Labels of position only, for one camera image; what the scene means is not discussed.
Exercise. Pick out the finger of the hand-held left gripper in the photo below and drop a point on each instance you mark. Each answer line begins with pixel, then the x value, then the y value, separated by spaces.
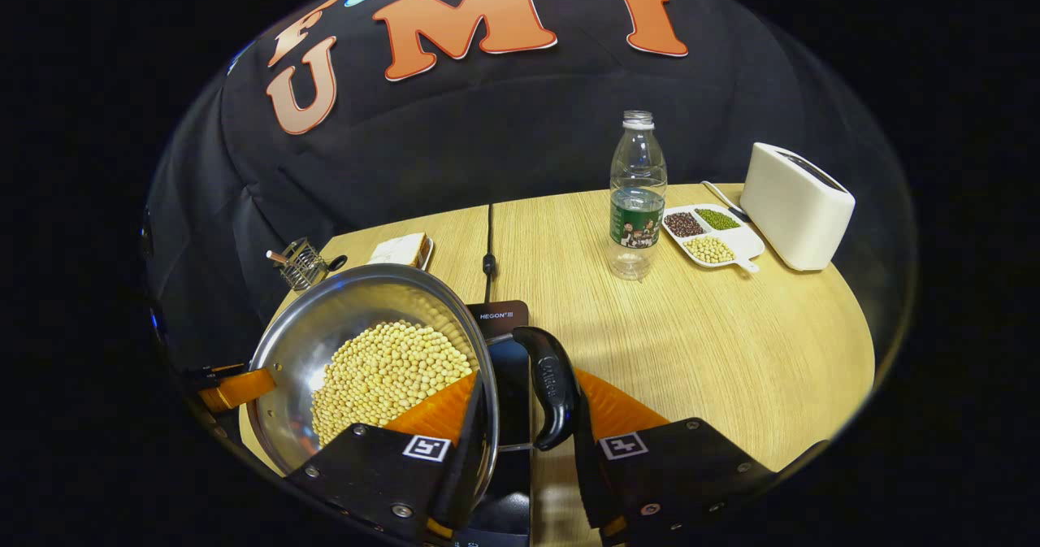
pixel 236 388

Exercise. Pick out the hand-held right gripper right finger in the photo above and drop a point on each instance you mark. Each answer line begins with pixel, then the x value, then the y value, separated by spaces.
pixel 589 482

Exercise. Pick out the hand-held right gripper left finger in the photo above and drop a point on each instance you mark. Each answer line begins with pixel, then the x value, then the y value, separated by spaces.
pixel 463 474

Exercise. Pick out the stainless steel pot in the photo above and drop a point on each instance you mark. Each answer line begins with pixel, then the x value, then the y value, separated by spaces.
pixel 325 344

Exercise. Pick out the black induction cooktop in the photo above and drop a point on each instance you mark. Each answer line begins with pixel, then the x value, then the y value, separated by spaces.
pixel 510 384

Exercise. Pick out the pile of soybeans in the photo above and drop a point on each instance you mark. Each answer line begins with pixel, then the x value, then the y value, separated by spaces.
pixel 382 376

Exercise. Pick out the sandwich with lettuce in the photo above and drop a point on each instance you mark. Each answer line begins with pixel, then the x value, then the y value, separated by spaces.
pixel 398 250

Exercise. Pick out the white plate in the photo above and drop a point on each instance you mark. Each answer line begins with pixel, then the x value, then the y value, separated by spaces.
pixel 428 256

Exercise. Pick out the clear plastic water bottle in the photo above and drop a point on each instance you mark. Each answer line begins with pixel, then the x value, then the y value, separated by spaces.
pixel 638 222

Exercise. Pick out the white divided dish with beans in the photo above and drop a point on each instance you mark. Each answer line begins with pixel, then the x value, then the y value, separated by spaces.
pixel 735 242

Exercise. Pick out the white toaster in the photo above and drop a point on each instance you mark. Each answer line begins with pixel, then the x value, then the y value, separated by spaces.
pixel 792 206

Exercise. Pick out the black backdrop cloth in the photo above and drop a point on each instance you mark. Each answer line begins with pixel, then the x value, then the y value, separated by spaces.
pixel 487 124

